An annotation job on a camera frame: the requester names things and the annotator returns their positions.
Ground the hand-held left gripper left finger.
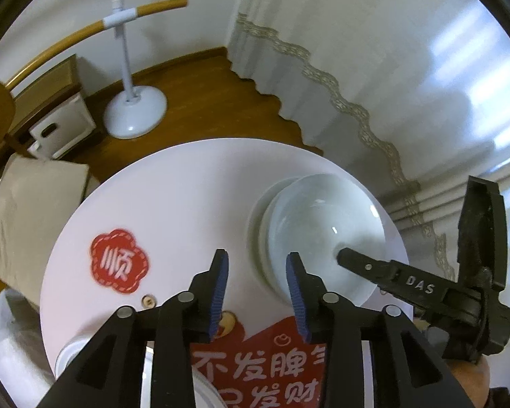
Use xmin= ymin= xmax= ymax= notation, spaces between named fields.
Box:
xmin=38 ymin=249 xmax=230 ymax=408

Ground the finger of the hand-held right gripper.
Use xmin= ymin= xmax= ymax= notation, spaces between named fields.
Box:
xmin=337 ymin=246 xmax=398 ymax=290

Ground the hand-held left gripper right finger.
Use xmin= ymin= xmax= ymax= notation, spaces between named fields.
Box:
xmin=285 ymin=252 xmax=472 ymax=408

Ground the white bowl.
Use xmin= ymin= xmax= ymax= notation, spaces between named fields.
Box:
xmin=249 ymin=176 xmax=307 ymax=298
xmin=267 ymin=173 xmax=386 ymax=309

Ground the large white plate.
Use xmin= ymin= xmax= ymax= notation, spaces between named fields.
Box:
xmin=54 ymin=337 xmax=226 ymax=408

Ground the person's right hand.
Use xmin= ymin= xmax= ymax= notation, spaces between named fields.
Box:
xmin=446 ymin=356 xmax=492 ymax=408

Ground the round printed table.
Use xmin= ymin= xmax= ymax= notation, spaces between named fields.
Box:
xmin=38 ymin=138 xmax=411 ymax=408

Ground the white stand with wooden bars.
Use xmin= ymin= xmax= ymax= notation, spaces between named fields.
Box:
xmin=4 ymin=0 xmax=188 ymax=139

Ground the beige cushion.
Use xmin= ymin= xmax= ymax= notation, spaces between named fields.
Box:
xmin=0 ymin=155 xmax=90 ymax=307

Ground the white curtain with lace trim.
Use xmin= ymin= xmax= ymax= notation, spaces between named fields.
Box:
xmin=227 ymin=0 xmax=510 ymax=281

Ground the white cabinet with wooden top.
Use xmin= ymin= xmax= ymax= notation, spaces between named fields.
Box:
xmin=13 ymin=55 xmax=98 ymax=158

